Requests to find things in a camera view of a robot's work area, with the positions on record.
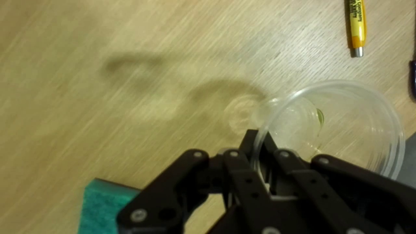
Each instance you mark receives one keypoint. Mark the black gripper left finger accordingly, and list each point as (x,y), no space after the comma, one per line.
(167,202)

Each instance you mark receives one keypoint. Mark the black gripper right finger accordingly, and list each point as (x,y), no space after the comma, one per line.
(342,198)

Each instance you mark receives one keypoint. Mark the clear plastic cup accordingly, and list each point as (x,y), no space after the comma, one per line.
(343,119)

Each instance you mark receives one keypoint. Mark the green sponge block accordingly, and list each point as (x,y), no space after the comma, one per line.
(100,206)

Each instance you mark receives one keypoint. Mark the black pen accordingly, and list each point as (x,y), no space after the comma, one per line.
(412,80)

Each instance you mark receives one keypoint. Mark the yellow marker pen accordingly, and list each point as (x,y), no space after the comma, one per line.
(356,26)

